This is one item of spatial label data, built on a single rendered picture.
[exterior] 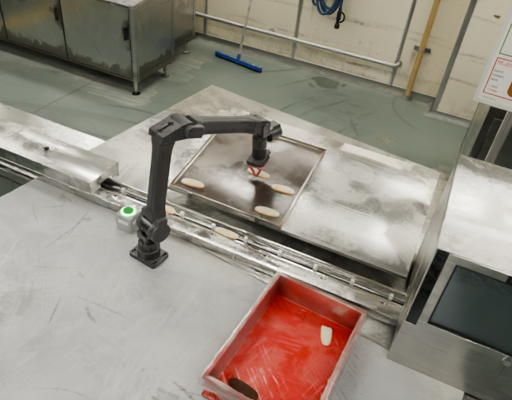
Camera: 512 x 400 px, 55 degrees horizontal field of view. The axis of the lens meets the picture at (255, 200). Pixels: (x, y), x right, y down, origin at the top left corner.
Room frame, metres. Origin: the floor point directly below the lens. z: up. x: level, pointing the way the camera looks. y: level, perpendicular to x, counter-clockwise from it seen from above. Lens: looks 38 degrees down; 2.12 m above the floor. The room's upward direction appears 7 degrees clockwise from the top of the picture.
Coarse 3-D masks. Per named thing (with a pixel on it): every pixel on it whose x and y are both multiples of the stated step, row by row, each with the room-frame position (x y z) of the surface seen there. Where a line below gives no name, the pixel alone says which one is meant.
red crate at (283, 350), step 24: (264, 312) 1.06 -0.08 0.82; (288, 312) 1.07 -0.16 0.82; (312, 312) 1.08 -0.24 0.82; (264, 336) 0.96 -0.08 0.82; (288, 336) 0.98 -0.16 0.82; (312, 336) 0.99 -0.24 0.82; (336, 336) 1.00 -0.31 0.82; (240, 360) 0.86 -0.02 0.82; (264, 360) 0.88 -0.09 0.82; (288, 360) 0.89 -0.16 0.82; (312, 360) 0.90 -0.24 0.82; (336, 360) 0.91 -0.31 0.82; (264, 384) 0.80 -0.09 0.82; (288, 384) 0.81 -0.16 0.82; (312, 384) 0.82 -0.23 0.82
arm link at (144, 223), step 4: (144, 216) 1.28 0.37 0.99; (144, 220) 1.26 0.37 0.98; (148, 220) 1.26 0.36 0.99; (140, 224) 1.26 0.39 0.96; (144, 224) 1.25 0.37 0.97; (148, 224) 1.25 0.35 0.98; (140, 228) 1.26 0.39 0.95; (144, 228) 1.24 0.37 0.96; (148, 228) 1.23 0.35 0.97; (140, 232) 1.25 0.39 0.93; (144, 232) 1.24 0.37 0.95; (140, 236) 1.24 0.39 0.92; (144, 236) 1.23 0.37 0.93; (144, 240) 1.22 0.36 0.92; (148, 240) 1.23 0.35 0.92
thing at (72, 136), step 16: (0, 112) 2.11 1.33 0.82; (16, 112) 2.13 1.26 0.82; (32, 128) 2.00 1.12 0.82; (48, 128) 2.02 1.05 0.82; (64, 128) 2.04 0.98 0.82; (80, 144) 1.91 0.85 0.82; (96, 144) 1.93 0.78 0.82; (0, 176) 1.68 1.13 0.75; (16, 176) 1.65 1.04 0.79; (0, 192) 1.69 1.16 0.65
